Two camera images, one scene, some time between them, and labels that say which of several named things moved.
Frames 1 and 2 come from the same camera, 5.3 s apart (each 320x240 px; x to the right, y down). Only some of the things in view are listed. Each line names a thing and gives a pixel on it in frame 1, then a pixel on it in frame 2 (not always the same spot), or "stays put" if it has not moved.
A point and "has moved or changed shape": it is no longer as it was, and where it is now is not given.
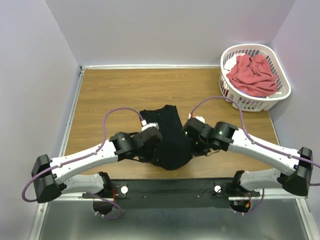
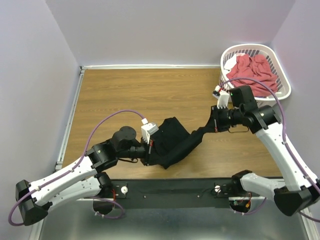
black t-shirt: [175, 149] has moved or changed shape
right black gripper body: [200, 149] -> [216, 119]
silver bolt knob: [217, 188] stays put
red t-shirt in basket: [252, 76] stays put
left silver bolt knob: [124, 189] stays put
